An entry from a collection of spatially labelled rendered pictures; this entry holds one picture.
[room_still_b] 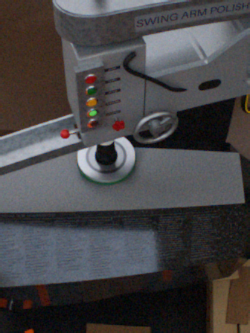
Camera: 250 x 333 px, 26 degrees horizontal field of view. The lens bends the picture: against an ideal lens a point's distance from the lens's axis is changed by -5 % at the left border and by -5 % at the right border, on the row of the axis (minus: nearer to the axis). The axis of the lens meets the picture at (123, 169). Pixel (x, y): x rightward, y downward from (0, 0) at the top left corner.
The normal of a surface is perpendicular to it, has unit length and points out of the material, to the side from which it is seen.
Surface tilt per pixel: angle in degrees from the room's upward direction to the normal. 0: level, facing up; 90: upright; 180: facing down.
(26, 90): 0
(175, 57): 4
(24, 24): 0
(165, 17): 90
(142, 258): 45
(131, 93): 90
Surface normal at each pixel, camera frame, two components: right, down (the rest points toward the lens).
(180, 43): -0.07, -0.51
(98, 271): 0.04, 0.22
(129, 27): 0.32, 0.81
